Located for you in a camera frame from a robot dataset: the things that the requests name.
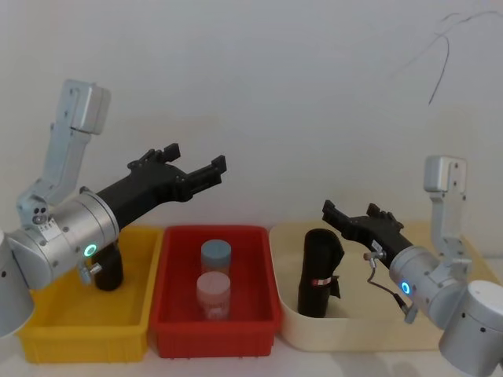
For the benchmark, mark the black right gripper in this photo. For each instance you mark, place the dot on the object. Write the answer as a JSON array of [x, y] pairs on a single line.
[[373, 231]]

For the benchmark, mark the clear jar with blue lid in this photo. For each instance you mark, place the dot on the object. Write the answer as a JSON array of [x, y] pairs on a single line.
[[216, 253]]

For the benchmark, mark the red plastic bin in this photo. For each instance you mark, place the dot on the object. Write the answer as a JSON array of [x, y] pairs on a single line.
[[177, 314]]

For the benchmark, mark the cream plastic bin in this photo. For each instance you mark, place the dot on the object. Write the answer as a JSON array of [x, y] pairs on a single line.
[[353, 326]]

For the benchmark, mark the clear jar with pink lid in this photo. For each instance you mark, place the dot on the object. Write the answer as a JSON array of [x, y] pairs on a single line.
[[213, 294]]

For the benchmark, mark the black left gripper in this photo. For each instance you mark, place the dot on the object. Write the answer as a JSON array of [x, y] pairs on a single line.
[[137, 188]]

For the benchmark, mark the yellow plastic bin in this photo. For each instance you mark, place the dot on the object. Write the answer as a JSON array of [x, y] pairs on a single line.
[[86, 310]]

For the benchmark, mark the black rolled cloth with label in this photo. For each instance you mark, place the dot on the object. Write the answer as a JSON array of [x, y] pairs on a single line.
[[318, 267]]

